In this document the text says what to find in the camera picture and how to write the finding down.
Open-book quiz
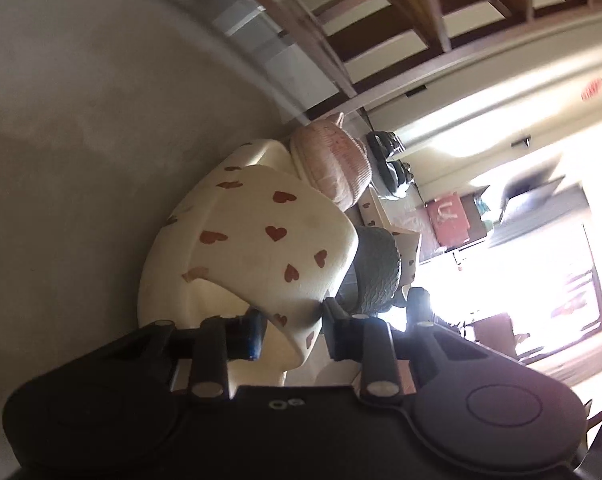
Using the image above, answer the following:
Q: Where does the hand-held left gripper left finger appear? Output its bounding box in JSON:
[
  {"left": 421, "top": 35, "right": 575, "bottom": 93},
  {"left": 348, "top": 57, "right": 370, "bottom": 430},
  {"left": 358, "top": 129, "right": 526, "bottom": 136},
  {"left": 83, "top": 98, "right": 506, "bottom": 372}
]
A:
[{"left": 105, "top": 308, "right": 270, "bottom": 402}]

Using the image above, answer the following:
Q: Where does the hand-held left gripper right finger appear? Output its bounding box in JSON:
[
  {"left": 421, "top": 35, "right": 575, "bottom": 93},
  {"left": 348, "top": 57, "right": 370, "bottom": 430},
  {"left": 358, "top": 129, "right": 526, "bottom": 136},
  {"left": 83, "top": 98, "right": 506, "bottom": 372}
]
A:
[{"left": 321, "top": 297, "right": 488, "bottom": 399}]

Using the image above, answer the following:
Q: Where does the dark grey ribbed slipper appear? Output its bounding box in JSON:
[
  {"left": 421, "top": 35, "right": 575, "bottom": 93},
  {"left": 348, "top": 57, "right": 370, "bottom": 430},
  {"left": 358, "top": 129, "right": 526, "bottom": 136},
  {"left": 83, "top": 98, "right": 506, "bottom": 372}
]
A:
[{"left": 342, "top": 226, "right": 402, "bottom": 317}]

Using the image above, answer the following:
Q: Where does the cream heart print slipper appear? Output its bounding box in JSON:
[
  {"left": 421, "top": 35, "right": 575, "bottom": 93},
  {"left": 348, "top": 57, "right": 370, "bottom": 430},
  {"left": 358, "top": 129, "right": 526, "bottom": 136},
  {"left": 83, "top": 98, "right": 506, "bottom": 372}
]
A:
[
  {"left": 357, "top": 192, "right": 422, "bottom": 291},
  {"left": 137, "top": 139, "right": 360, "bottom": 372}
]

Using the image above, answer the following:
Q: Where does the pink fabric slipper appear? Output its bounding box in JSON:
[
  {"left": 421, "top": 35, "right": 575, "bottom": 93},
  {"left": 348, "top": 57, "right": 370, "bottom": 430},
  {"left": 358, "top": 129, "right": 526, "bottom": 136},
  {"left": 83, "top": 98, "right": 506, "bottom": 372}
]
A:
[{"left": 289, "top": 112, "right": 372, "bottom": 212}]

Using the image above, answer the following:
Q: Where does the brown wooden shoe rack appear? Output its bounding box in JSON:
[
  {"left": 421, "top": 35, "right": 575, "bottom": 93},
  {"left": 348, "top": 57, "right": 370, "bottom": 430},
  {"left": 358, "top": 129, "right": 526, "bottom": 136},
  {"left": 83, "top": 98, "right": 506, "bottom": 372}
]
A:
[{"left": 206, "top": 0, "right": 602, "bottom": 127}]

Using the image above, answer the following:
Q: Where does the black sandal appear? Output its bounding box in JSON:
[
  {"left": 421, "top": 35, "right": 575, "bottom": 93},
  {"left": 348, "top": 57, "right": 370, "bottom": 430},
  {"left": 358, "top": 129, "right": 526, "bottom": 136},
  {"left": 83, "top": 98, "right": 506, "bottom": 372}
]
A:
[{"left": 367, "top": 129, "right": 416, "bottom": 200}]

